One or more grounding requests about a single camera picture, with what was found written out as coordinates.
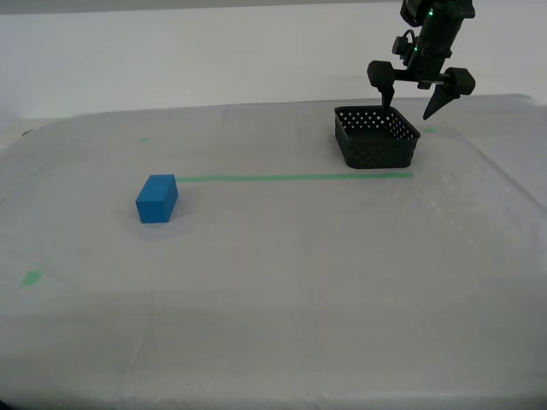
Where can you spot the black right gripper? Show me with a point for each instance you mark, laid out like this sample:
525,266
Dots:
433,51

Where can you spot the black perforated plastic basket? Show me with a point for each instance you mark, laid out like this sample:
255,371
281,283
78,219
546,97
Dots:
376,156

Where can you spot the blue rectangular block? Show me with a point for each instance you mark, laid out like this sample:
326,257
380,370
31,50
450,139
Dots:
156,200

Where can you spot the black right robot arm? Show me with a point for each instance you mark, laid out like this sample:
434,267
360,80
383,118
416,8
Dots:
444,6

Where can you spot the long green tape strip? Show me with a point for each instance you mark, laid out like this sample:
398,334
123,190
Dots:
278,177

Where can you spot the white woven table cover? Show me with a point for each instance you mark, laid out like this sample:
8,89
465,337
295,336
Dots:
273,290

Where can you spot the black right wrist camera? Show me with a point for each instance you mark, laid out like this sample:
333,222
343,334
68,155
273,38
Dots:
401,45

